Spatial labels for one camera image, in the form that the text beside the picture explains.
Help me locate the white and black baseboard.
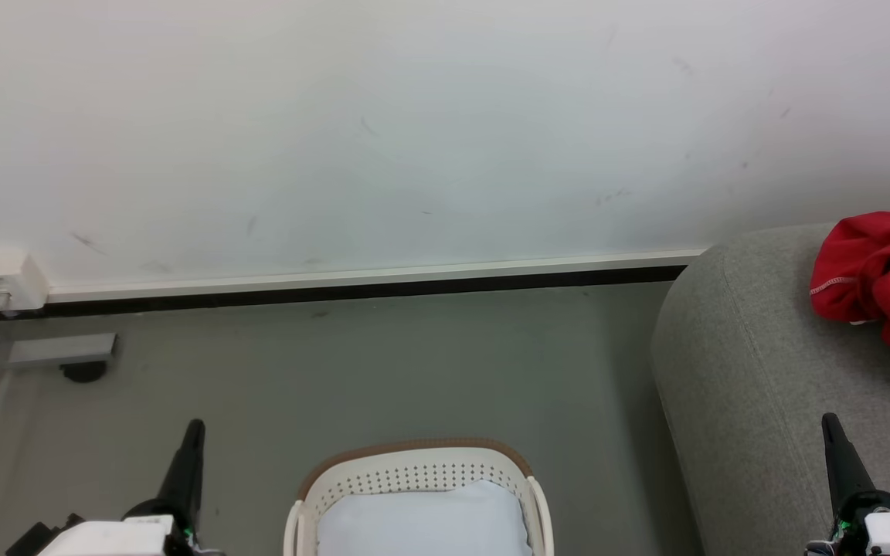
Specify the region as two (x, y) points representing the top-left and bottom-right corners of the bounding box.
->
(0, 249), (708, 319)

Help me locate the red garment with white trim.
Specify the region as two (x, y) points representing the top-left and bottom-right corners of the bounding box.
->
(810, 212), (890, 416)

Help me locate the grey fabric sofa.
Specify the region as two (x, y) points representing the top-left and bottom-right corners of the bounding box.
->
(650, 222), (890, 556)

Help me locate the black round caster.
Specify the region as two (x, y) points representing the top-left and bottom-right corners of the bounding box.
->
(60, 360), (108, 384)

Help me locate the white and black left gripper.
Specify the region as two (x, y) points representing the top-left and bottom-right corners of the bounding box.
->
(36, 419), (222, 556)

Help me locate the cream perforated laundry basket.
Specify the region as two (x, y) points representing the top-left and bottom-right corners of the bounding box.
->
(283, 439), (555, 556)

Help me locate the white wall socket box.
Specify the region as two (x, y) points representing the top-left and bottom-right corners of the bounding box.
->
(0, 249), (50, 314)

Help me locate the grey metal partition foot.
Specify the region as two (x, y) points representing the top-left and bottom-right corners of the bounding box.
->
(6, 332), (117, 368)

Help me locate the pale blue basket cushion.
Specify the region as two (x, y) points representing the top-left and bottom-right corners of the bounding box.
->
(316, 480), (533, 556)

